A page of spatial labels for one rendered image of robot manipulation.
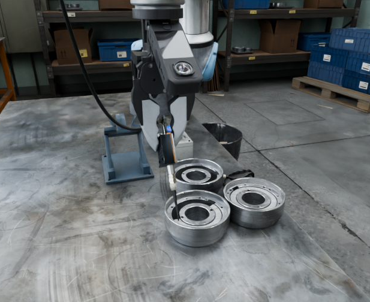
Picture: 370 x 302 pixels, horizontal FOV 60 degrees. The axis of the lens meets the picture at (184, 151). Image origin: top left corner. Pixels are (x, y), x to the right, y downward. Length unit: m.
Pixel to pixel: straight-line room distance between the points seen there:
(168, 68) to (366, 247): 1.66
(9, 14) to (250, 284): 4.07
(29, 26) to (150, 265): 3.94
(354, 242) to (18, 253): 1.66
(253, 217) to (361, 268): 1.30
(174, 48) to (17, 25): 3.90
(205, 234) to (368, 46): 3.88
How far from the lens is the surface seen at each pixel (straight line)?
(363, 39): 4.29
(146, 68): 0.47
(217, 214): 0.53
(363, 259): 1.85
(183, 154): 0.74
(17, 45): 4.32
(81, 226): 0.57
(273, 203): 0.57
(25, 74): 4.61
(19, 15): 4.28
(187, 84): 0.39
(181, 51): 0.43
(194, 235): 0.49
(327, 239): 1.90
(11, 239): 0.59
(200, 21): 0.96
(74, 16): 3.87
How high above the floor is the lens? 1.14
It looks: 26 degrees down
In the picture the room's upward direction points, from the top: straight up
